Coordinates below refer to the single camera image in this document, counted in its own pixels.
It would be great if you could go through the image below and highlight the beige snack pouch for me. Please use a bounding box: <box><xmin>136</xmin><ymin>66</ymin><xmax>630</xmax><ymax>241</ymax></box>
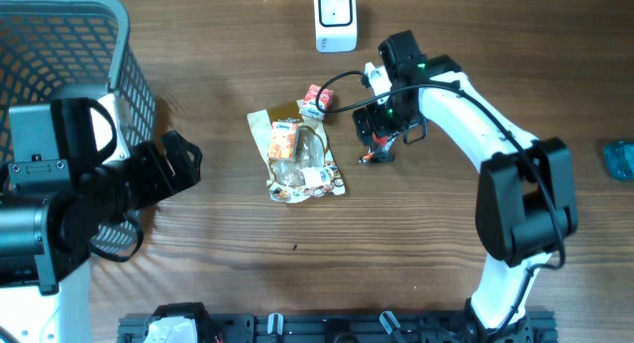
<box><xmin>247</xmin><ymin>100</ymin><xmax>346</xmax><ymax>204</ymax></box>

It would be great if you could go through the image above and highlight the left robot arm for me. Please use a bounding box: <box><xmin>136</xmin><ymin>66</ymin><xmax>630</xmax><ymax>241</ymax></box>
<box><xmin>1</xmin><ymin>98</ymin><xmax>203</xmax><ymax>342</ymax></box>

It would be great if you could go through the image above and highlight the black cable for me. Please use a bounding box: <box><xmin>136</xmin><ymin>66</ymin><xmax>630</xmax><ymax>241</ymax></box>
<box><xmin>314</xmin><ymin>69</ymin><xmax>567</xmax><ymax>342</ymax></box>
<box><xmin>88</xmin><ymin>213</ymin><xmax>146</xmax><ymax>264</ymax></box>

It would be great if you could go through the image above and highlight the red small packet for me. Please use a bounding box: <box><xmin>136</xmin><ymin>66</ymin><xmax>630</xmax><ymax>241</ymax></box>
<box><xmin>359</xmin><ymin>134</ymin><xmax>396</xmax><ymax>164</ymax></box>

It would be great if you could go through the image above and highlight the right black cable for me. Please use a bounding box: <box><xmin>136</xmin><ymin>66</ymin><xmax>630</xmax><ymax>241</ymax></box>
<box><xmin>314</xmin><ymin>69</ymin><xmax>567</xmax><ymax>342</ymax></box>

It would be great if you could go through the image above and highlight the left black cable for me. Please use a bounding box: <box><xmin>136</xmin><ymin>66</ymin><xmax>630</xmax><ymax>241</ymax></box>
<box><xmin>88</xmin><ymin>213</ymin><xmax>146</xmax><ymax>264</ymax></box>

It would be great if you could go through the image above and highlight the grey plastic shopping basket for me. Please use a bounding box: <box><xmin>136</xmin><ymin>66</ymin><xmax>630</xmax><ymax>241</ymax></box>
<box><xmin>0</xmin><ymin>0</ymin><xmax>158</xmax><ymax>258</ymax></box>

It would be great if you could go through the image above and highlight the blue mouthwash bottle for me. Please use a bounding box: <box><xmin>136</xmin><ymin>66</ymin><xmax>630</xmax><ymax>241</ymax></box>
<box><xmin>603</xmin><ymin>141</ymin><xmax>634</xmax><ymax>181</ymax></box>

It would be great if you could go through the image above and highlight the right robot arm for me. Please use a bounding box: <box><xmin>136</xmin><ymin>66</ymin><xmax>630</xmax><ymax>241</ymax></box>
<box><xmin>353</xmin><ymin>31</ymin><xmax>579</xmax><ymax>339</ymax></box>

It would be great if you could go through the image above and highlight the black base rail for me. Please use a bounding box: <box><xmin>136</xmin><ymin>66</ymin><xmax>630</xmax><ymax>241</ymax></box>
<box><xmin>117</xmin><ymin>301</ymin><xmax>559</xmax><ymax>343</ymax></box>

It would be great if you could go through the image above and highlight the red white tissue pack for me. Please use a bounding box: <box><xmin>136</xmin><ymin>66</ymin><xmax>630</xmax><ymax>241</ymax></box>
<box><xmin>299</xmin><ymin>84</ymin><xmax>334</xmax><ymax>121</ymax></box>

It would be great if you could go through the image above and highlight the white barcode scanner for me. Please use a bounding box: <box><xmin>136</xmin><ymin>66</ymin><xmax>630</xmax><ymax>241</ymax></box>
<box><xmin>313</xmin><ymin>0</ymin><xmax>358</xmax><ymax>54</ymax></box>

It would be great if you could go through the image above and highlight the orange small box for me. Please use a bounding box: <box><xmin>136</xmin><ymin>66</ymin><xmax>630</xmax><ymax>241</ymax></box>
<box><xmin>267</xmin><ymin>122</ymin><xmax>299</xmax><ymax>161</ymax></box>

